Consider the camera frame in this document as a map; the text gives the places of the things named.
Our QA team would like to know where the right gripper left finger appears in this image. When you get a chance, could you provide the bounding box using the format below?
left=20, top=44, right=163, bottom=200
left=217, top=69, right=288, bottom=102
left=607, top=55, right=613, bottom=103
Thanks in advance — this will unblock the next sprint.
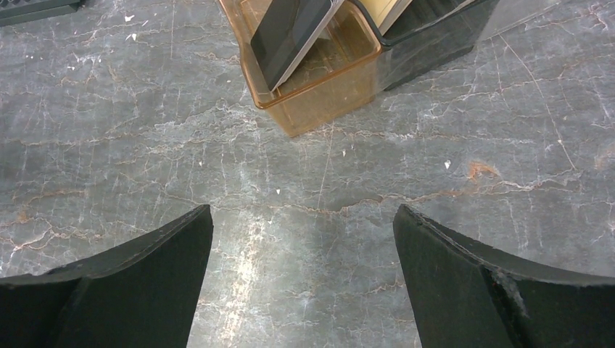
left=1, top=204, right=214, bottom=347

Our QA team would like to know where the amber and black organizer box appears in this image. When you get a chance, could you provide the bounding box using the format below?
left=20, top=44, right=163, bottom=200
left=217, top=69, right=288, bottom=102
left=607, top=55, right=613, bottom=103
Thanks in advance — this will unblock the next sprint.
left=220, top=1, right=554, bottom=136

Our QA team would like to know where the dark grey stud baseplate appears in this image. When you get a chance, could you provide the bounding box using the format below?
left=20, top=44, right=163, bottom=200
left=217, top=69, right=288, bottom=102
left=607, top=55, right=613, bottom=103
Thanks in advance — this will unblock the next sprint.
left=1, top=0, right=83, bottom=27

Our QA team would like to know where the orange card stack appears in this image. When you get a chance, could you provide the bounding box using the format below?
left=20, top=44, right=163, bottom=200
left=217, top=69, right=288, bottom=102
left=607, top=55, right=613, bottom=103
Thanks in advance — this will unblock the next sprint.
left=360, top=0, right=412, bottom=34

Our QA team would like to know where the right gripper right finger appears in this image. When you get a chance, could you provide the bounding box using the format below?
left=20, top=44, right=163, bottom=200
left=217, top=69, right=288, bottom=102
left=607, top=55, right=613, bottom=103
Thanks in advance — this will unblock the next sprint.
left=393, top=204, right=614, bottom=347

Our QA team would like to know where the black credit card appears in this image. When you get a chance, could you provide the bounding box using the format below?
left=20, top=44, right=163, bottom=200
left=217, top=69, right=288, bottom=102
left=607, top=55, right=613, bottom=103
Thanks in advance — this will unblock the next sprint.
left=250, top=0, right=342, bottom=91

